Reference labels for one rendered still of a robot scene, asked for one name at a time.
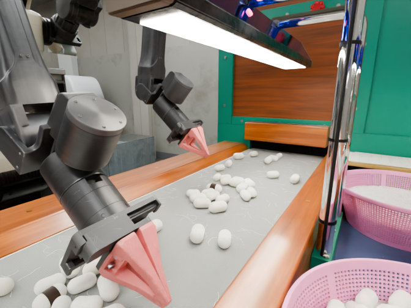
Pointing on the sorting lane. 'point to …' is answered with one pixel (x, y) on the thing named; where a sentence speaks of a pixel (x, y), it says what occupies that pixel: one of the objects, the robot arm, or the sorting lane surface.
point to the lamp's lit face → (216, 39)
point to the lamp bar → (218, 22)
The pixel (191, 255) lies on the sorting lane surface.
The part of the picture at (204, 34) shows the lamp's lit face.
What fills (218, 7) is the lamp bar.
